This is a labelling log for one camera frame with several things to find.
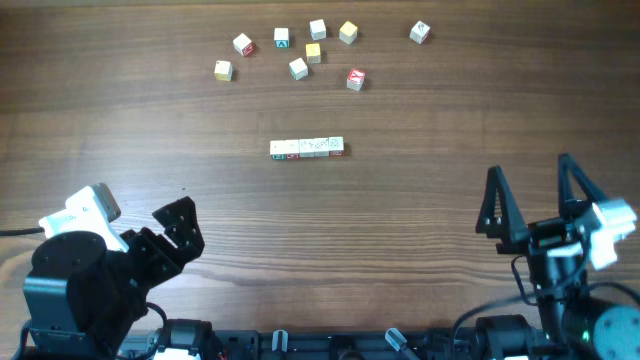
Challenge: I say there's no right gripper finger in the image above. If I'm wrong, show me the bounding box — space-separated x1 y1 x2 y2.
557 153 608 218
475 166 530 245

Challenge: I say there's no wooden block red trim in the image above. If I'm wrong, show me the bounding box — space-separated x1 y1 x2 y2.
270 140 287 160

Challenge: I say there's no wooden block red bottom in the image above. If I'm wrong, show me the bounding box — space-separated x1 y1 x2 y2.
284 139 300 160

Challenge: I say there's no wooden block red picture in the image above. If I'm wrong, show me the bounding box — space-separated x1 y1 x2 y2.
298 138 316 158

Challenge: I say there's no wooden block picture top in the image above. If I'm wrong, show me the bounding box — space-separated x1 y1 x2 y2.
314 137 329 157

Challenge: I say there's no wooden block red edge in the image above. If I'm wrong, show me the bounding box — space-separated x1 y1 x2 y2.
328 136 345 156

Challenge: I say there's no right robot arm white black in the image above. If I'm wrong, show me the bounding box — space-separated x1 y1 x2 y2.
460 154 639 359

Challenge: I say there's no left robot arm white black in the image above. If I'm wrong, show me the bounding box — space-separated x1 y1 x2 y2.
14 197 205 359

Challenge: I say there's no wooden block yellow side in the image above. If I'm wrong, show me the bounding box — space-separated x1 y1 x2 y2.
214 60 233 81

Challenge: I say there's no wooden block red side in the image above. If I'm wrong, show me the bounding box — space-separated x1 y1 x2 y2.
232 33 256 57

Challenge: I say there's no wooden block green trim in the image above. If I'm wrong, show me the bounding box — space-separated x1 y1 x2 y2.
289 58 309 80

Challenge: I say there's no wooden block green letter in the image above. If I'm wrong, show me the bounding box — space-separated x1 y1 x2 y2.
274 28 290 48

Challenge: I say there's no wooden block red Y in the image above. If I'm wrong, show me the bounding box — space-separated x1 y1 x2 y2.
346 68 366 91

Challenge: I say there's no small yellow letter block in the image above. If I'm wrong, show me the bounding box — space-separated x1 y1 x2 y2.
305 43 322 64

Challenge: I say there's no plain wooden block top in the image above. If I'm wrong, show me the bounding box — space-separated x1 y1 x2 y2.
309 19 327 41

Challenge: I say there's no left camera cable black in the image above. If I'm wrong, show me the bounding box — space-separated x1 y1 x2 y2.
0 227 45 237

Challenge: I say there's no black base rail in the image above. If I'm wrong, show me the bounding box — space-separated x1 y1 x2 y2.
119 328 551 360

